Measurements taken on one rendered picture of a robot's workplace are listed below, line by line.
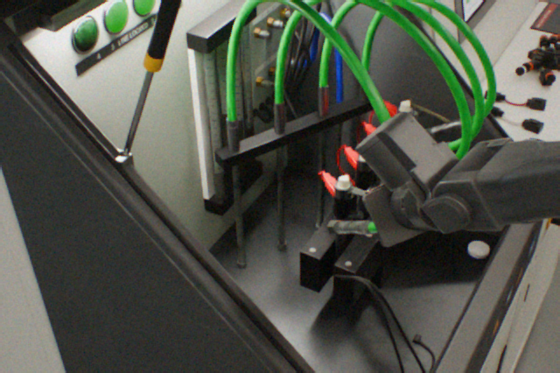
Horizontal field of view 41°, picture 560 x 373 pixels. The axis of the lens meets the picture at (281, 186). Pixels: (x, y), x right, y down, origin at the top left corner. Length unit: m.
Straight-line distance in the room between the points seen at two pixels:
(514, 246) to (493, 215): 0.63
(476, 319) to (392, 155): 0.49
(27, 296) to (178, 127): 0.35
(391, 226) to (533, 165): 0.26
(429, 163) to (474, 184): 0.08
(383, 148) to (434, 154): 0.05
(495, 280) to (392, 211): 0.43
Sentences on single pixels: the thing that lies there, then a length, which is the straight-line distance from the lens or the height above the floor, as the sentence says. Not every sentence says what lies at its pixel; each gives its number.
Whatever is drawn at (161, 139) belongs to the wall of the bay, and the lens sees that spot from 1.20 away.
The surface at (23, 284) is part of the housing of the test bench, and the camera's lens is 1.18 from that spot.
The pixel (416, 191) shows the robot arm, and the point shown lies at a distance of 0.76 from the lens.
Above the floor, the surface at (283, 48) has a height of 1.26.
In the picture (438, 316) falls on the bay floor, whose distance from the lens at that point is 1.35.
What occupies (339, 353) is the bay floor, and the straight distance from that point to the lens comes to 1.27.
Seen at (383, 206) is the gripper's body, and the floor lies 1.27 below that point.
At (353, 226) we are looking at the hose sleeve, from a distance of 1.02.
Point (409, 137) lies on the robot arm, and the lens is 0.75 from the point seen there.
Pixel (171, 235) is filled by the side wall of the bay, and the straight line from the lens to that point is 0.87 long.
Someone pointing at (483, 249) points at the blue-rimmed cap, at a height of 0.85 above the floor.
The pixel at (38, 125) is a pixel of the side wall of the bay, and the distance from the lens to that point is 0.90.
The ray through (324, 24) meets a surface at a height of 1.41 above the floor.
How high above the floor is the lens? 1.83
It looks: 39 degrees down
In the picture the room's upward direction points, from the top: 1 degrees counter-clockwise
